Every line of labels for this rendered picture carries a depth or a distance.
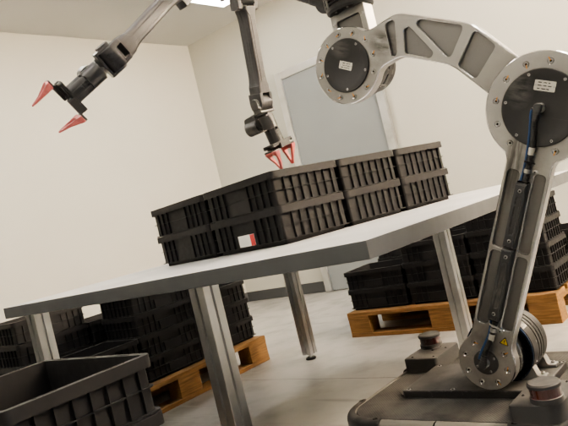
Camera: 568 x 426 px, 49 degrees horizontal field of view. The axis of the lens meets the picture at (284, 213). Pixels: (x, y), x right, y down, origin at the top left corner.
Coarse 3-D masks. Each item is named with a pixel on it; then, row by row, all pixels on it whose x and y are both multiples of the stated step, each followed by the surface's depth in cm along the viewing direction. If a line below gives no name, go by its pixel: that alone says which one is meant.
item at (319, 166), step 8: (288, 168) 196; (296, 168) 198; (304, 168) 200; (312, 168) 202; (320, 168) 205; (256, 176) 196; (264, 176) 193; (272, 176) 192; (280, 176) 193; (232, 184) 206; (240, 184) 203; (248, 184) 199; (208, 192) 218; (216, 192) 214; (224, 192) 210
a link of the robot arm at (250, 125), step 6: (252, 102) 229; (258, 102) 228; (252, 108) 230; (258, 108) 228; (270, 108) 235; (258, 114) 232; (246, 120) 237; (252, 120) 235; (246, 126) 237; (252, 126) 235; (246, 132) 237; (252, 132) 236; (258, 132) 235
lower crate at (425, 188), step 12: (408, 180) 232; (420, 180) 236; (432, 180) 242; (444, 180) 246; (408, 192) 232; (420, 192) 237; (432, 192) 241; (444, 192) 246; (408, 204) 231; (420, 204) 237
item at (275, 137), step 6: (276, 126) 232; (270, 132) 231; (276, 132) 231; (270, 138) 232; (276, 138) 231; (282, 138) 233; (288, 138) 234; (270, 144) 233; (276, 144) 230; (264, 150) 233
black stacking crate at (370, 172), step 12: (336, 168) 213; (348, 168) 214; (360, 168) 218; (372, 168) 222; (384, 168) 225; (336, 180) 214; (348, 180) 214; (360, 180) 216; (372, 180) 221; (384, 180) 225
